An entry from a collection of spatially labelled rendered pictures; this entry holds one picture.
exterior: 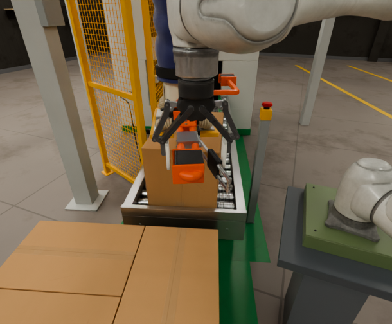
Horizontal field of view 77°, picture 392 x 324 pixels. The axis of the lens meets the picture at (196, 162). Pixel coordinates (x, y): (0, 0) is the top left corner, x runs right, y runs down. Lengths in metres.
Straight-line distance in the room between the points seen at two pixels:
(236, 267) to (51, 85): 1.84
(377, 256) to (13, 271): 1.48
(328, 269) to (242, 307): 0.82
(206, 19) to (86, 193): 2.24
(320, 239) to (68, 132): 1.85
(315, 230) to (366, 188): 0.24
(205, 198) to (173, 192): 0.18
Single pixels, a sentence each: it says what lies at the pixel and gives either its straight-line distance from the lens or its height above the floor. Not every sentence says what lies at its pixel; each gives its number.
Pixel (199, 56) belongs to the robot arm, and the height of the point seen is 1.47.
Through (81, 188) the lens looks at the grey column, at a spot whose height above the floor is 0.21.
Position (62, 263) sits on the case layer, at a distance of 1.38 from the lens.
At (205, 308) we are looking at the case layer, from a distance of 1.13.
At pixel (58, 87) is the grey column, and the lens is 2.07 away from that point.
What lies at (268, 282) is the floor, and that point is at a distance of 1.90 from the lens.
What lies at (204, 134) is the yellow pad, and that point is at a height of 1.10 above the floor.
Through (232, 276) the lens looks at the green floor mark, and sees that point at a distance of 1.88.
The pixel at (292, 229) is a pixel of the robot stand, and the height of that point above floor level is 0.75.
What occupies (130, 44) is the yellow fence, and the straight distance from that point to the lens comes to 1.88.
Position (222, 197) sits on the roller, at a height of 0.54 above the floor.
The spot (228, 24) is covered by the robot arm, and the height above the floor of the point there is 1.52.
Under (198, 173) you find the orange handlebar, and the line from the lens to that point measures 0.56.
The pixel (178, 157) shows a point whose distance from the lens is 0.59.
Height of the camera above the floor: 1.53
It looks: 31 degrees down
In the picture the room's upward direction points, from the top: straight up
